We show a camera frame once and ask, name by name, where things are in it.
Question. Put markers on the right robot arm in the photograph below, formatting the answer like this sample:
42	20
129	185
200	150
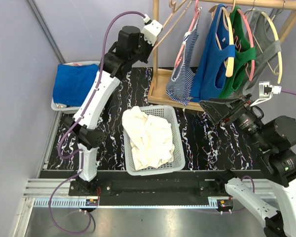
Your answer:
276	161

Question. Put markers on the blue white striped tank top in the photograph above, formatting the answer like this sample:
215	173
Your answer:
179	85

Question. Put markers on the white crumpled garments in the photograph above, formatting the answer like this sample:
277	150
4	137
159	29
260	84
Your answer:
151	138

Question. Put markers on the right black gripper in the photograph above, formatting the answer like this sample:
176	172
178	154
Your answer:
230	108

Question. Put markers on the blue folded cloth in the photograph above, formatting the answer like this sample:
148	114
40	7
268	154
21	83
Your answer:
72	84

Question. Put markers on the green tank top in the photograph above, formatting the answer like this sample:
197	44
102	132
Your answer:
230	87

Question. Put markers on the black marble pattern mat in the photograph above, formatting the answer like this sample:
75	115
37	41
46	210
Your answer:
205	146

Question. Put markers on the empty beige hanger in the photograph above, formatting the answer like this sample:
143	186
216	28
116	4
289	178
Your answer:
178	10

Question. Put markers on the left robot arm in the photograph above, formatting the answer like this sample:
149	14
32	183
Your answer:
131	46

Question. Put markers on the grey plastic laundry basket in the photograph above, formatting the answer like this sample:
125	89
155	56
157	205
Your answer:
168	113

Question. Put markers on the cream wooden hanger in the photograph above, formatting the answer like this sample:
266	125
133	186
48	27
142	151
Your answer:
218	12

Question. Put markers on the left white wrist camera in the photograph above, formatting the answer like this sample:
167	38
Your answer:
151	30

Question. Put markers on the small grey basket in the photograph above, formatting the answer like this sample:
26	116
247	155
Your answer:
64	106

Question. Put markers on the cream hanger with grey top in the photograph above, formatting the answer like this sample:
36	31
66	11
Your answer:
278	71

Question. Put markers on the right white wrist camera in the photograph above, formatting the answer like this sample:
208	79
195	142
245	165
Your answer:
266	91

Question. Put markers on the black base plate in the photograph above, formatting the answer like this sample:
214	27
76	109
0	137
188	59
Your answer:
118	188

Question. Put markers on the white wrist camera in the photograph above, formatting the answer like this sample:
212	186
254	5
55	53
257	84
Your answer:
151	30
266	91

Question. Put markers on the grey tank top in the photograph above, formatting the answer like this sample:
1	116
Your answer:
267	44

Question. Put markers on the wooden clothes rack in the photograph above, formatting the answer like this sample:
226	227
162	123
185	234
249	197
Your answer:
157	91

